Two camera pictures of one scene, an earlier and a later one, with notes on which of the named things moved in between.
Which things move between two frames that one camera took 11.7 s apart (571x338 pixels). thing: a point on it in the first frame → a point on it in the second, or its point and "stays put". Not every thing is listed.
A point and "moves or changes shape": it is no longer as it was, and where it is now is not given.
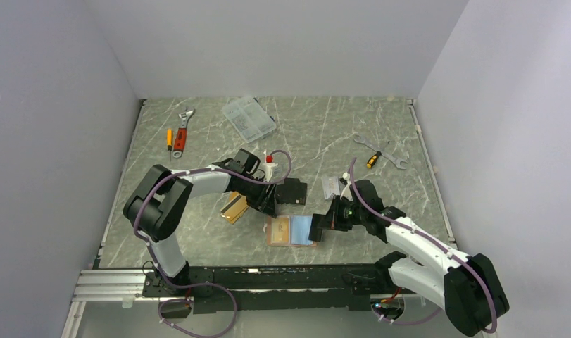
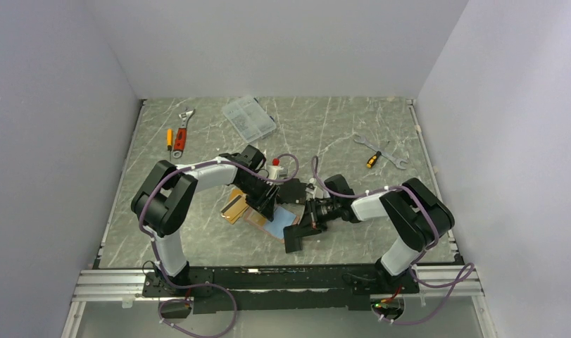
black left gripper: (265, 202) stays put
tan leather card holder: (289, 231) moves or changes shape
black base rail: (270, 289) stays put
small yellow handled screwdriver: (170, 141) stays put
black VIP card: (315, 232) moves or changes shape
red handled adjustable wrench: (180, 140) stays put
